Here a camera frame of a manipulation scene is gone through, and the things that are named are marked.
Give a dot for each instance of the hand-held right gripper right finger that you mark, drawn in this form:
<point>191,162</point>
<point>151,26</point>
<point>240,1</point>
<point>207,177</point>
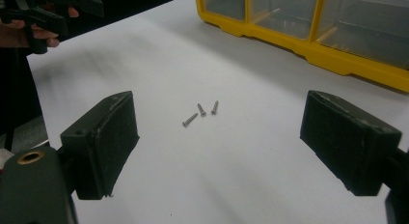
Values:
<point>347,143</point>

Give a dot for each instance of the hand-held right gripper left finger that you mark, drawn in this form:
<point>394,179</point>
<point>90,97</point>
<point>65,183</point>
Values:
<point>99,146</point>

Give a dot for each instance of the yellow black organizer case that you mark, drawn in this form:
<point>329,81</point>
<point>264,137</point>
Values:
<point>337,61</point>

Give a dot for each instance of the small silver screw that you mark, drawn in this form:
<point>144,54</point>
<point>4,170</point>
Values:
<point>214,107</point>
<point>189,120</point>
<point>201,110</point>

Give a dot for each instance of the white table cover sheet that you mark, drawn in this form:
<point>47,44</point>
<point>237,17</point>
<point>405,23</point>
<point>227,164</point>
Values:
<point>225,169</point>

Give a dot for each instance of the set of clear organizer bins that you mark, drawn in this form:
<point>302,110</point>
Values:
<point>283,14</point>

